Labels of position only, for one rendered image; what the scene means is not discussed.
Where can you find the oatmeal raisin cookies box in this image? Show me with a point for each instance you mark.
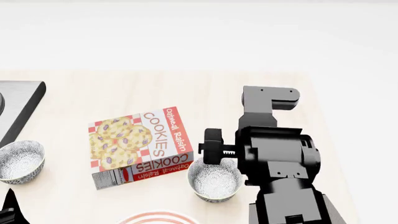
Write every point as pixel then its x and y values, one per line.
pixel 140 144

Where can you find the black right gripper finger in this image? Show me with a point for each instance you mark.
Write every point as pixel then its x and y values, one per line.
pixel 213 147

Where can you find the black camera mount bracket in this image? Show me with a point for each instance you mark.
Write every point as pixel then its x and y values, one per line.
pixel 258 105

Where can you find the white plate with red rings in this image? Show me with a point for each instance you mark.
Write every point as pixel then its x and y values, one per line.
pixel 157 219

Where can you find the dark stove burner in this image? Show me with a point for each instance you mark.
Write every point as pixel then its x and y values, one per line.
pixel 1 103

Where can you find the patterned black white bowl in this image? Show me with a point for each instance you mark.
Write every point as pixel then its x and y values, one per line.
pixel 20 163
pixel 214 182

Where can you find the grey stove top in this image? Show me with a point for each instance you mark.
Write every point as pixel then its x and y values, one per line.
pixel 18 102

